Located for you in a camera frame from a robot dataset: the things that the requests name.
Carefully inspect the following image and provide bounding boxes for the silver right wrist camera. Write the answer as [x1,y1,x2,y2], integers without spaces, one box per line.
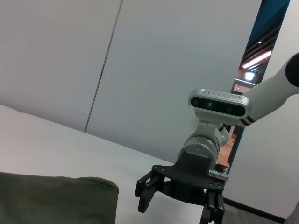
[188,88,253,136]

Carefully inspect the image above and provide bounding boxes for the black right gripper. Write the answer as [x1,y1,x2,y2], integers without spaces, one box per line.
[135,150,226,224]

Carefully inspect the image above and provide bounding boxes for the blue partition edge trim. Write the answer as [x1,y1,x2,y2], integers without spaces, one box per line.
[230,0,292,169]

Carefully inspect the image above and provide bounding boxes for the dark green FREE t-shirt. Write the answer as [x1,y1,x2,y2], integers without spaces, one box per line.
[0,172,119,224]

